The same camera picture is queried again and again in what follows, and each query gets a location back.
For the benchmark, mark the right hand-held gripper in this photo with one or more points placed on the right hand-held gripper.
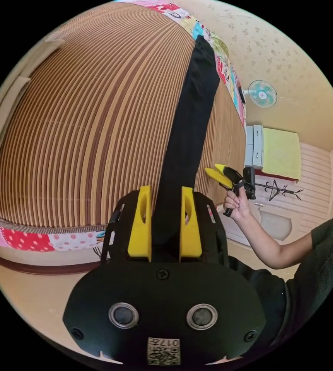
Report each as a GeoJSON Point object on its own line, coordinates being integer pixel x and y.
{"type": "Point", "coordinates": [235, 177]}

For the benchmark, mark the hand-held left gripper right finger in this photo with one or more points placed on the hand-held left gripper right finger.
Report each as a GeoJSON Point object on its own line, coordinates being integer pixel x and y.
{"type": "Point", "coordinates": [190, 232]}

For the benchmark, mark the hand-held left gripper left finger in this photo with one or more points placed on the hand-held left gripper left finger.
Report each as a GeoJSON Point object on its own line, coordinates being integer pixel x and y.
{"type": "Point", "coordinates": [139, 232]}

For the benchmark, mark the black pants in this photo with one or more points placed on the black pants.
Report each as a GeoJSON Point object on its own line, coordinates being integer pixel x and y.
{"type": "Point", "coordinates": [189, 116]}

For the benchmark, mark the person's right forearm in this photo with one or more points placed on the person's right forearm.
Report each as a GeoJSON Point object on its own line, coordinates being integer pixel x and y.
{"type": "Point", "coordinates": [267, 246]}

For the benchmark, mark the person's right hand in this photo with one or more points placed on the person's right hand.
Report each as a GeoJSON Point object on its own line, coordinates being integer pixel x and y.
{"type": "Point", "coordinates": [241, 207]}

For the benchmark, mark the grey cupboard with yellow cloth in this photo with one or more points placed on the grey cupboard with yellow cloth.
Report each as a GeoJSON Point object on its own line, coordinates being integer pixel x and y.
{"type": "Point", "coordinates": [254, 145]}

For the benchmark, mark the black coat rack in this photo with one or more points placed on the black coat rack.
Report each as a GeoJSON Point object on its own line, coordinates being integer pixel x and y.
{"type": "Point", "coordinates": [277, 188]}

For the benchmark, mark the white and teal fan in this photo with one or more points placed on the white and teal fan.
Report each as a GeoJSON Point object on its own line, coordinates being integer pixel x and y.
{"type": "Point", "coordinates": [262, 94]}

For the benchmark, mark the bed with woven mat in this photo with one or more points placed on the bed with woven mat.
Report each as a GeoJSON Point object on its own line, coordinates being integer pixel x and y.
{"type": "Point", "coordinates": [96, 116]}

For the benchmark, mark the person's body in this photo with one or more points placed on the person's body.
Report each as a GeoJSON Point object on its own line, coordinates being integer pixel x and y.
{"type": "Point", "coordinates": [323, 261]}

